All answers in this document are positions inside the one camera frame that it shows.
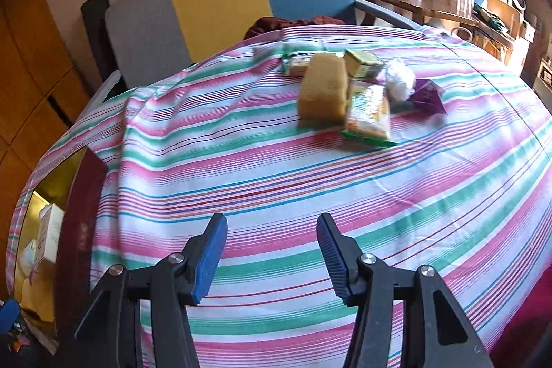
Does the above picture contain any wooden side table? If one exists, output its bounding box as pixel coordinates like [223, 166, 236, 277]
[356, 0, 479, 28]

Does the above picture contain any crumpled purple wrapper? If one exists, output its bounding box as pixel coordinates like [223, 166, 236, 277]
[407, 78, 447, 115]

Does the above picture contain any dark red cloth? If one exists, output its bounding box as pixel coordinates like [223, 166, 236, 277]
[244, 15, 346, 41]

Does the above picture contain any cream carton box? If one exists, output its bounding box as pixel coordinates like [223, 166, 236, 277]
[39, 204, 65, 265]

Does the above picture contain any gold metal tin box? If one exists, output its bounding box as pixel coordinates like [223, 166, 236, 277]
[6, 148, 108, 356]

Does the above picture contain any cluttered wooden shelf unit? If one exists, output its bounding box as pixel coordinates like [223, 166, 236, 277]
[470, 0, 552, 97]

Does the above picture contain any striped tablecloth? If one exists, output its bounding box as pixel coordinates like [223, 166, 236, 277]
[4, 25, 552, 368]

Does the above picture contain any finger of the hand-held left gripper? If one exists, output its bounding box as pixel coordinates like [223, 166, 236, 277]
[0, 301, 21, 325]

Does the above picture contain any wooden wardrobe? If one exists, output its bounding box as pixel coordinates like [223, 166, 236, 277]
[0, 0, 93, 188]

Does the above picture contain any small tan snack box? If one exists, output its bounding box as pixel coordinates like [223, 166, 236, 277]
[344, 49, 385, 80]

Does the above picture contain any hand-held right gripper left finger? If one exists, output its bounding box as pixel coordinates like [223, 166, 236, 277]
[74, 213, 228, 368]

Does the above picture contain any green yellow snack packet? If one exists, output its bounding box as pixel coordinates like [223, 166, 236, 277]
[338, 81, 397, 147]

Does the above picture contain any large yellow sponge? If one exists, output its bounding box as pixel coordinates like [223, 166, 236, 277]
[297, 53, 349, 123]

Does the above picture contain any small white cloth ball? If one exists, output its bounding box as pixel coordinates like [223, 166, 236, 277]
[385, 58, 417, 101]

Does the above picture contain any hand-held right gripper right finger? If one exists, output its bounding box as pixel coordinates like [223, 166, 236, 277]
[316, 213, 494, 368]

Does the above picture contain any black rolled mat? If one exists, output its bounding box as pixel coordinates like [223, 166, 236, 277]
[81, 0, 128, 93]

